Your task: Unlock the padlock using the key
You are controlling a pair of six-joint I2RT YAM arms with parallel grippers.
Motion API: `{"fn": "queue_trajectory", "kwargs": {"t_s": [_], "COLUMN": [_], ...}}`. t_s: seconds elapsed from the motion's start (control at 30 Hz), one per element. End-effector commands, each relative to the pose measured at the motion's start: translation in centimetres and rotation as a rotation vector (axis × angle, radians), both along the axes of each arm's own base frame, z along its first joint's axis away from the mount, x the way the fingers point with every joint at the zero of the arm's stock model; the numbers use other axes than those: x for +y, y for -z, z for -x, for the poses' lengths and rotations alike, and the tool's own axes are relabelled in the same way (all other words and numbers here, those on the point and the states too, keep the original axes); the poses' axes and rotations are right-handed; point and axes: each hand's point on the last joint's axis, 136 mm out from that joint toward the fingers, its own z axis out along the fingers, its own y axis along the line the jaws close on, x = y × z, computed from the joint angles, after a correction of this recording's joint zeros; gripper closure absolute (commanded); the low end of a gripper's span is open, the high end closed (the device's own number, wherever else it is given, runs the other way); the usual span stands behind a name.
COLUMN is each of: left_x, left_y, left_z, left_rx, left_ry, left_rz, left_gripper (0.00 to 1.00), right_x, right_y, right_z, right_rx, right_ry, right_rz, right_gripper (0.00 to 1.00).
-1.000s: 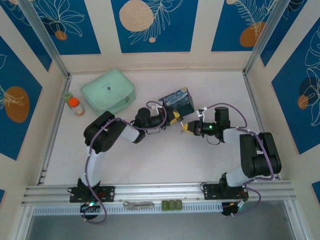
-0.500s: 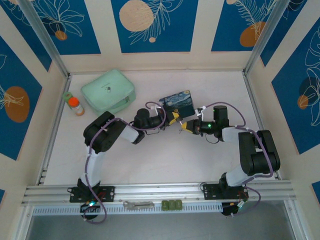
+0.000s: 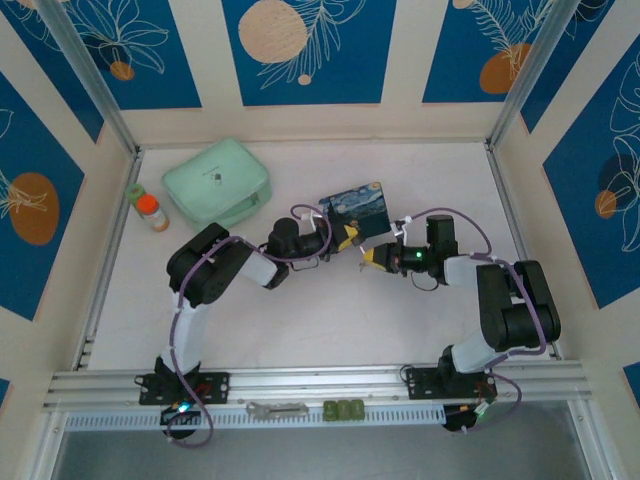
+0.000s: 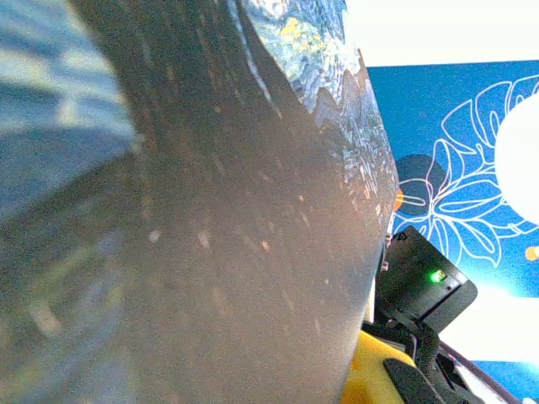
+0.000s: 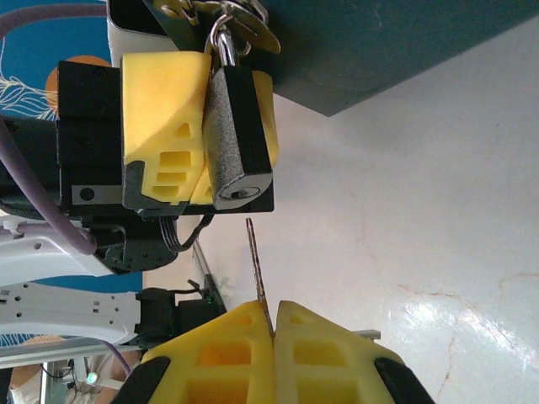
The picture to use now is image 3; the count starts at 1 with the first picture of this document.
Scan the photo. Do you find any starry night print tin box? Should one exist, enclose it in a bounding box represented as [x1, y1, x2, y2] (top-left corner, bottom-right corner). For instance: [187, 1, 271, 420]
[318, 182, 392, 240]

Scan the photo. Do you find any mint green zipper pouch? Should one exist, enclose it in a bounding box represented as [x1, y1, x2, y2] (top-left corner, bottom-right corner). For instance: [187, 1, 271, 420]
[161, 138, 275, 234]

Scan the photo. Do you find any orange cap bottle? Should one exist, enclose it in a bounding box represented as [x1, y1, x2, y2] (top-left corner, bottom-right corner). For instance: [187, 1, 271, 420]
[135, 193, 171, 234]

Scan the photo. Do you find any green cap bottle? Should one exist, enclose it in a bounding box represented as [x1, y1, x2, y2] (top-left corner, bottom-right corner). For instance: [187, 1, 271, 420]
[124, 183, 147, 214]

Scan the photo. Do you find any flat metal tool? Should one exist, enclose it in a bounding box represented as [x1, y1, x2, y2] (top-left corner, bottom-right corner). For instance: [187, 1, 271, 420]
[245, 401, 310, 420]

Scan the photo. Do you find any aluminium side rail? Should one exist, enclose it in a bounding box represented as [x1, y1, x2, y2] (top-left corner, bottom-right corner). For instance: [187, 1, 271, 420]
[72, 147, 146, 372]
[485, 143, 564, 361]

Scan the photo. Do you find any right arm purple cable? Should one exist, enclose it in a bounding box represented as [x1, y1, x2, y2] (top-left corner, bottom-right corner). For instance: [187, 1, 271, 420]
[399, 207, 547, 436]

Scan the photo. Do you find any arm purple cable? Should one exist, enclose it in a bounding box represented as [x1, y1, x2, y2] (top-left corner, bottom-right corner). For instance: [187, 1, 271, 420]
[167, 203, 334, 449]
[399, 207, 547, 436]

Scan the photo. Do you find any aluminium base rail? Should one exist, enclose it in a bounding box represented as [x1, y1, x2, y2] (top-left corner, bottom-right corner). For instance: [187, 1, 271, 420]
[42, 359, 596, 412]

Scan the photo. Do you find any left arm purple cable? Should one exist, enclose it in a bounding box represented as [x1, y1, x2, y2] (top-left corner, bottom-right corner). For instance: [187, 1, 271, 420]
[167, 203, 334, 449]

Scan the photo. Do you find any white slotted cable duct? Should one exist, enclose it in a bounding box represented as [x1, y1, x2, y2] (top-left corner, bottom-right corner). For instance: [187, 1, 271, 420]
[64, 403, 446, 432]

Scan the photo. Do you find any aluminium frame post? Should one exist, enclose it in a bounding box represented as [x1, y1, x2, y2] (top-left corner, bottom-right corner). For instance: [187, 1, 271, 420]
[487, 0, 586, 151]
[37, 0, 141, 155]

